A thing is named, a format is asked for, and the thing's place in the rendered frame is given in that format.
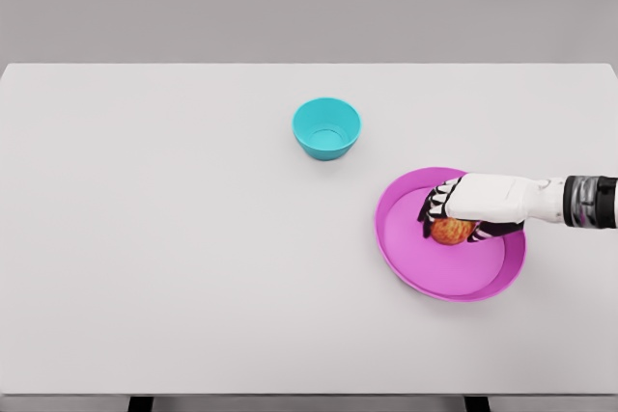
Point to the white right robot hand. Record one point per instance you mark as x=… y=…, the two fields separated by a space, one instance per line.
x=478 y=197

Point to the red yellow apple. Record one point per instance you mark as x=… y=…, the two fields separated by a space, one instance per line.
x=450 y=231

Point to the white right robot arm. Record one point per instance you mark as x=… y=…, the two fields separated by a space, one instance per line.
x=574 y=200

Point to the pink plate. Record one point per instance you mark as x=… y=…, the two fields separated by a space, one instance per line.
x=434 y=267

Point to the blue bowl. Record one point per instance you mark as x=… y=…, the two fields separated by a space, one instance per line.
x=327 y=128

